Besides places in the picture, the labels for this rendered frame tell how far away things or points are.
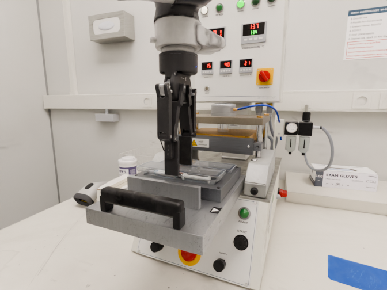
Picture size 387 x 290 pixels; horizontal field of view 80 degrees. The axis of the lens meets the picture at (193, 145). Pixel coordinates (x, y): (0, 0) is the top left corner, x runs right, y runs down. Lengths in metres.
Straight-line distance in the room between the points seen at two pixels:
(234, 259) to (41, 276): 0.45
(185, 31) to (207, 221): 0.32
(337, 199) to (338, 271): 0.39
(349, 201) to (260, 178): 0.55
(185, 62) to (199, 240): 0.30
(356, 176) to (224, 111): 0.67
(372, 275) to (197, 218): 0.49
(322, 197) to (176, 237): 0.77
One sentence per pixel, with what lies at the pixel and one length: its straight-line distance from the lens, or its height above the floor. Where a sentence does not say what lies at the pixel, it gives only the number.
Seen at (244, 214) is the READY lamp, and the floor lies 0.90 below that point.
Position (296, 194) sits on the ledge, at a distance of 1.03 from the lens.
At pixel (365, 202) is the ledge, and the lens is 1.07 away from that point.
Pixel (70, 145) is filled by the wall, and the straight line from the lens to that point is 1.99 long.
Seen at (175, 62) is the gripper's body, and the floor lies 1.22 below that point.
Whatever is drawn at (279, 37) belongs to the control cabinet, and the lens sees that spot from 0.88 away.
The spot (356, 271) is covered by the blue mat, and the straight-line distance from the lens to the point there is 0.74.
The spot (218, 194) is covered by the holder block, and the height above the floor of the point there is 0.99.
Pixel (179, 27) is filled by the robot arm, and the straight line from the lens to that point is 0.44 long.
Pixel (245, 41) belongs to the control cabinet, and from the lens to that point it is 0.89.
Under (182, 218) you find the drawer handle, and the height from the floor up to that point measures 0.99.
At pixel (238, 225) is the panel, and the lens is 0.58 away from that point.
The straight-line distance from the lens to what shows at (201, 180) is 0.45.
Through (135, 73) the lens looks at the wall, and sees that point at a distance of 1.56.
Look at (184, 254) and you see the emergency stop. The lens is 0.61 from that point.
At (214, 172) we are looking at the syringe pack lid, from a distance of 0.45.
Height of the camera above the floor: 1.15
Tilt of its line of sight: 10 degrees down
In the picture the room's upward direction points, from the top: straight up
